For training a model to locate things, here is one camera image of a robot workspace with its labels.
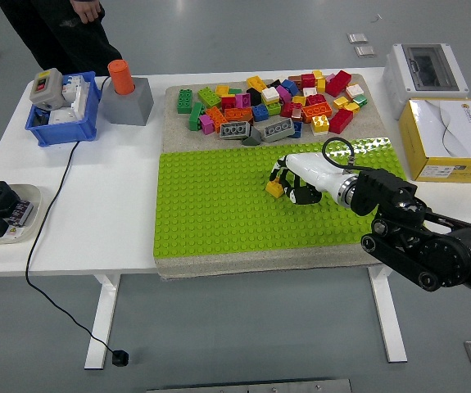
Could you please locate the orange cylinder button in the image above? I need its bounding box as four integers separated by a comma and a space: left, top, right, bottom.
108, 59, 136, 97

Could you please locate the grey block base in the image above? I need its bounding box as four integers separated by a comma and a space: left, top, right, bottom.
102, 76, 155, 127

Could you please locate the green studded baseplate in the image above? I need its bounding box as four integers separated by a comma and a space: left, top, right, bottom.
152, 138, 409, 260

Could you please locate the white switch plate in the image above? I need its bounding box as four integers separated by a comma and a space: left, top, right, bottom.
48, 106, 81, 124

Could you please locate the long orange toy brick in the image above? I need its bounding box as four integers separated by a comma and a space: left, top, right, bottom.
223, 107, 255, 123
301, 102, 333, 124

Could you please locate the grey toy brick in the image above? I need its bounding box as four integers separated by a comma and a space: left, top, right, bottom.
220, 121, 251, 140
261, 117, 294, 143

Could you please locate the black power plug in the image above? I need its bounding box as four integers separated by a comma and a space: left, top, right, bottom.
111, 348, 130, 368

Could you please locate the long metal floor strip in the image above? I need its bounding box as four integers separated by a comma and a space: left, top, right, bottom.
145, 377, 353, 393

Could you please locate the long red toy brick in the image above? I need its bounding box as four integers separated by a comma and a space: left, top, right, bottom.
324, 70, 352, 97
328, 108, 354, 134

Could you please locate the grey push-button switch box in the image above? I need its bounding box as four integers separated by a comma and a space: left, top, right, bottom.
29, 67, 64, 108

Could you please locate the white table leg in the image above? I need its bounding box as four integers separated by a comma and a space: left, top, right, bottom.
366, 264, 408, 364
84, 273, 121, 370

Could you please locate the long green toy brick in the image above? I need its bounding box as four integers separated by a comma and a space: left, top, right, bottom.
188, 102, 206, 132

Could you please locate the white circuit breaker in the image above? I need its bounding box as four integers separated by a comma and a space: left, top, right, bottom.
61, 75, 91, 120

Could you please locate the black power cable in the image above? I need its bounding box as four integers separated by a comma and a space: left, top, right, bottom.
25, 75, 116, 355

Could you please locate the small printed card pack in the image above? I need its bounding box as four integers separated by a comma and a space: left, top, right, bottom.
6, 200, 35, 226

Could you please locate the white oval tray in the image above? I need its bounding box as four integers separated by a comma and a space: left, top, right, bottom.
0, 183, 43, 246

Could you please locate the person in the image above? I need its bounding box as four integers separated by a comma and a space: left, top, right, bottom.
0, 0, 124, 78

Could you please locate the yellow and white carton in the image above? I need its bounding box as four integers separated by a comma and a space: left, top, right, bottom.
397, 97, 471, 184

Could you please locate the person's left hand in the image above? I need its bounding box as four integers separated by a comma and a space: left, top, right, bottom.
73, 0, 105, 24

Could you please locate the blue plastic bin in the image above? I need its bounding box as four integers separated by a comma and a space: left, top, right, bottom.
24, 71, 98, 147

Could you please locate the white electrical distribution box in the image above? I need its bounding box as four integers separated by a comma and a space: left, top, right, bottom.
382, 43, 470, 120

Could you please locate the grey-brown foam mat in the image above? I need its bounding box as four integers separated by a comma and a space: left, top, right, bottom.
152, 73, 396, 282

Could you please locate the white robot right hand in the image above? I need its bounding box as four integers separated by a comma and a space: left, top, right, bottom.
268, 153, 357, 206

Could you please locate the white and yellow brick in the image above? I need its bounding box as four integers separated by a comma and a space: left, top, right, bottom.
310, 114, 330, 136

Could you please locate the dark grey sloped brick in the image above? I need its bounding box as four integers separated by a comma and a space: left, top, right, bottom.
241, 127, 263, 147

